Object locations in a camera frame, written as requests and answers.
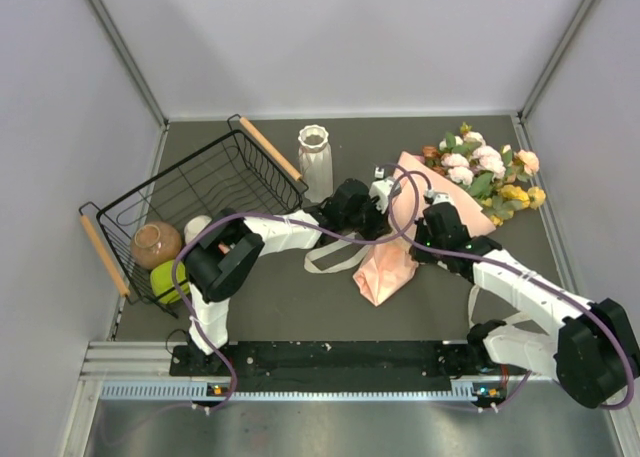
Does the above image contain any brown glass jar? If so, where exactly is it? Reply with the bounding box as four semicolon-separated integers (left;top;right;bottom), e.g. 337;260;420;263
130;221;182;270

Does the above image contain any white ribbed ceramic vase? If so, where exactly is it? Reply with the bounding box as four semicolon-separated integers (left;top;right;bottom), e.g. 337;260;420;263
298;125;334;203

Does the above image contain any grey slotted cable duct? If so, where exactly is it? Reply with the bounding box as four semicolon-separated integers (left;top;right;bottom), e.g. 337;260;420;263
99;379;506;402

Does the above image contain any cream printed ribbon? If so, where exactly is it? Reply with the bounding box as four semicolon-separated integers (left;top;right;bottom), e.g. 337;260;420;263
304;229;539;328

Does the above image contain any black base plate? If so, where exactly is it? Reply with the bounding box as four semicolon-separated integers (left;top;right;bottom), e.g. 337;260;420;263
171;340;501;378

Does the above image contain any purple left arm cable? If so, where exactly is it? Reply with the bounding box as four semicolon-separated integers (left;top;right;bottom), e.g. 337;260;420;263
169;164;436;413

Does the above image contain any mixed artificial flower bunch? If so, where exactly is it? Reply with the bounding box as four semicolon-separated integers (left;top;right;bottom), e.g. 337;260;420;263
422;123;546;227

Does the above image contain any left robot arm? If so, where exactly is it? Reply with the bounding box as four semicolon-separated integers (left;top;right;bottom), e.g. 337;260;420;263
182;177;394;374

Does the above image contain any black wire basket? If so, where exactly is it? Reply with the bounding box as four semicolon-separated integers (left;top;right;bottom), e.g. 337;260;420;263
79;114;306;317

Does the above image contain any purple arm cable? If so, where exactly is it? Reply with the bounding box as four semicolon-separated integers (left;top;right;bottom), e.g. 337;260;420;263
169;164;436;413
384;166;636;413

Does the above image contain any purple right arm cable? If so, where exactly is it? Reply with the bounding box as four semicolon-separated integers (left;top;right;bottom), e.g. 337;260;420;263
384;166;636;413

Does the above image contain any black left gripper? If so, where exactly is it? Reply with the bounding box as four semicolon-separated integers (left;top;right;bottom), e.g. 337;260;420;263
341;194;390;243

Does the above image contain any white ceramic bowl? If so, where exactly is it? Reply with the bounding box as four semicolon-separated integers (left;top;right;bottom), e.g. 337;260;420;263
184;215;212;244

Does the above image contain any pink wrapping paper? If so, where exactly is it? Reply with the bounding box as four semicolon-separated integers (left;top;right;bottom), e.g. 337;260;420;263
352;150;504;307

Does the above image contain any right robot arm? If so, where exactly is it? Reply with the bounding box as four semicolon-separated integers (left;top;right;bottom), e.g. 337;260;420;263
410;193;639;409

